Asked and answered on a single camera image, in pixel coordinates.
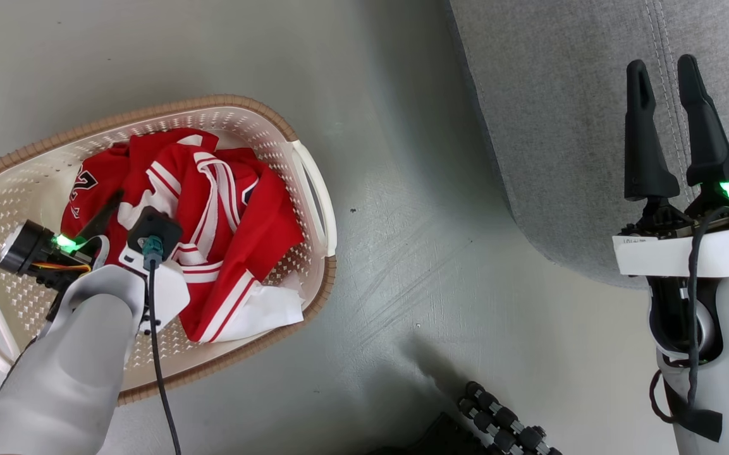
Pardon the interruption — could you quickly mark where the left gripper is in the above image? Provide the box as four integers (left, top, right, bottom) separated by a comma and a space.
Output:
0, 190, 126, 293

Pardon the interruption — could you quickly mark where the cream perforated laundry basket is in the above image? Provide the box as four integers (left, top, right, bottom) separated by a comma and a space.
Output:
0, 95, 338, 406

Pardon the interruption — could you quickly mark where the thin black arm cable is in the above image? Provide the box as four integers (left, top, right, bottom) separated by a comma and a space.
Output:
649, 212, 725, 443
143, 253, 183, 455

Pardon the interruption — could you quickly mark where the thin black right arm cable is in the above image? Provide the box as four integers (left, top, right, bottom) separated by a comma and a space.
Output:
649, 212, 725, 443

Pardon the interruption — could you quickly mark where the red and white jersey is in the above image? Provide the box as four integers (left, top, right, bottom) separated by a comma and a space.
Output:
61, 128, 306, 343

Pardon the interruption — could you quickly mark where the grey fabric sofa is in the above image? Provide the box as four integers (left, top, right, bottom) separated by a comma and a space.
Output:
446, 0, 729, 291

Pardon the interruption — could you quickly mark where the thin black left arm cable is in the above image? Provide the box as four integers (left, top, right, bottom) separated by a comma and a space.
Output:
143, 253, 183, 455

